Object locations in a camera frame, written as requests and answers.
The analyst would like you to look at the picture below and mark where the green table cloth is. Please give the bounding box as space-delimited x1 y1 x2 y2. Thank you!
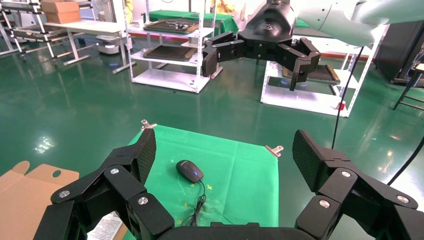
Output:
123 124 280 240

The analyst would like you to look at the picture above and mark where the brown cardboard mailer box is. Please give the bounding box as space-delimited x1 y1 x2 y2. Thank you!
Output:
0 161 129 240

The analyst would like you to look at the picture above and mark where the black metal stool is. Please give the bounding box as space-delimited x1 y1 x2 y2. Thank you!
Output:
392 62 424 112

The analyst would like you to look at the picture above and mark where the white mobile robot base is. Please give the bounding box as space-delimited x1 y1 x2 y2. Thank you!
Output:
95 34 122 55

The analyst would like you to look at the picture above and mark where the silver binder clip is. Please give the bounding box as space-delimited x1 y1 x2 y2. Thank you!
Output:
264 145 284 159
140 119 158 131

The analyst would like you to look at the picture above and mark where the white printed manual sheet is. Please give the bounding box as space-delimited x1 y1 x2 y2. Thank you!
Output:
86 211 124 240

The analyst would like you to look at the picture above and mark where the green covered background table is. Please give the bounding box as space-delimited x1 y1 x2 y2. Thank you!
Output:
149 9 240 35

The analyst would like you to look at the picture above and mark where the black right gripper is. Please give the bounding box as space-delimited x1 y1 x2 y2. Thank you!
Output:
202 2 322 92

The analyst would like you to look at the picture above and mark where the black wired computer mouse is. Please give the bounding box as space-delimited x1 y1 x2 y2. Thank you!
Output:
175 159 207 228

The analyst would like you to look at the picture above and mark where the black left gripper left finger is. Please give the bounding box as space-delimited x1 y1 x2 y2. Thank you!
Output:
33 128 175 240

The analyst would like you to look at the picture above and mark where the black cabinet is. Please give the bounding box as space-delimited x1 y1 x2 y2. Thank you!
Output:
374 19 424 84

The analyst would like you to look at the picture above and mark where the dark tray with tools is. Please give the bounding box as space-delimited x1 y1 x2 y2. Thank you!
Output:
143 19 200 35

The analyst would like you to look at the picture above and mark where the aluminium frame rack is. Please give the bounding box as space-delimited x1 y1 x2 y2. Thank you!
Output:
0 0 98 64

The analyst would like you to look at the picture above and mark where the dark empty tray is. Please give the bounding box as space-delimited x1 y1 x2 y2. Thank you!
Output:
283 64 341 85
143 44 198 63

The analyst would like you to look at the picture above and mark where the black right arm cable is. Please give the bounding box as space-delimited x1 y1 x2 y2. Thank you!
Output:
331 46 365 150

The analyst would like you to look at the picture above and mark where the black floor cable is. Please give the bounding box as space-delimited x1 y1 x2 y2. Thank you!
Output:
386 135 424 186

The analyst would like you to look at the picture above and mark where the person in yellow clothing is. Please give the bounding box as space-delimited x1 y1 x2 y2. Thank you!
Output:
210 0 237 15

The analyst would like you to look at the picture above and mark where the white table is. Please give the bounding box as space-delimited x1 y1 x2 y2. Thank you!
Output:
44 19 137 74

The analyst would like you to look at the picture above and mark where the white metal shelf rack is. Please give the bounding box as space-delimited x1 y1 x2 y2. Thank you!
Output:
124 0 223 94
260 24 389 118

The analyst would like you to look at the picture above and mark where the brown cardboard carton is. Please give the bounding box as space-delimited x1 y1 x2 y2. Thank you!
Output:
40 0 83 25

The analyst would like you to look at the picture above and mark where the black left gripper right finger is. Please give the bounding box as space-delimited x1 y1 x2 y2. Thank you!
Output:
292 129 424 240

